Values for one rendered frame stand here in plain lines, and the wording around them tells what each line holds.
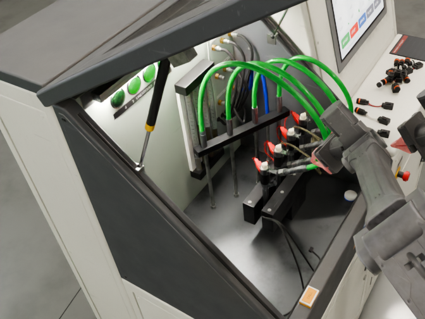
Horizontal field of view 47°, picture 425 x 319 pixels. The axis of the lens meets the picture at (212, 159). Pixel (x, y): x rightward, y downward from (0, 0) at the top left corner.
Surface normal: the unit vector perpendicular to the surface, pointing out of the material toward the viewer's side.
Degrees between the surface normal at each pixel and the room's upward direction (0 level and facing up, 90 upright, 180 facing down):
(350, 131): 65
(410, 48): 0
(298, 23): 90
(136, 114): 90
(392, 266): 42
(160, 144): 90
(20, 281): 0
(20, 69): 0
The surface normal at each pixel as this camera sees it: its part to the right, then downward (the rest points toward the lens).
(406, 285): -0.57, -0.20
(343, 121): -0.22, 0.25
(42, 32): -0.10, -0.73
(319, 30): 0.79, 0.13
